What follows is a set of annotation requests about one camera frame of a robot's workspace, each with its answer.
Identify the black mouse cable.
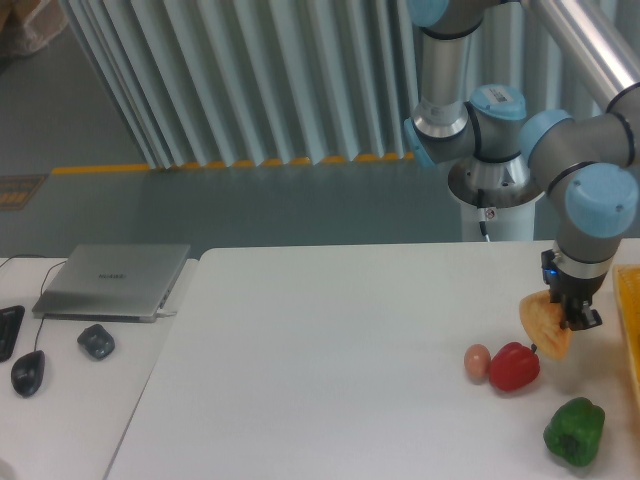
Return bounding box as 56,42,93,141
30,258,67,354

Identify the black computer mouse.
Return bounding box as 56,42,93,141
10,350,46,398

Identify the green bell pepper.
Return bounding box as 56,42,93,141
543,397,606,467

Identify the black keyboard edge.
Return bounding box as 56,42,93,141
0,305,25,362

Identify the brown egg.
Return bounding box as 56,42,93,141
464,343,491,383

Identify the plastic wrapped cardboard box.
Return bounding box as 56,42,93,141
1,0,68,59

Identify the white usb plug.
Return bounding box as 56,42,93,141
156,309,177,318

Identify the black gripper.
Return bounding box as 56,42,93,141
541,250,605,331

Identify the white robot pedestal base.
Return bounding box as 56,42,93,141
448,156,542,242

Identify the closed silver laptop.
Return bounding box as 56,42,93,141
32,244,190,323

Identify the white folding partition screen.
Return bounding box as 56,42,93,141
58,0,640,170

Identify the triangular golden bread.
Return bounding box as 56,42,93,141
519,291,573,361

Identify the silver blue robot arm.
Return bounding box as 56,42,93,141
404,1,639,331

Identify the red bell pepper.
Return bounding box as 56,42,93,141
489,342,540,392

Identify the small black case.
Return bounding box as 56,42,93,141
77,324,115,360

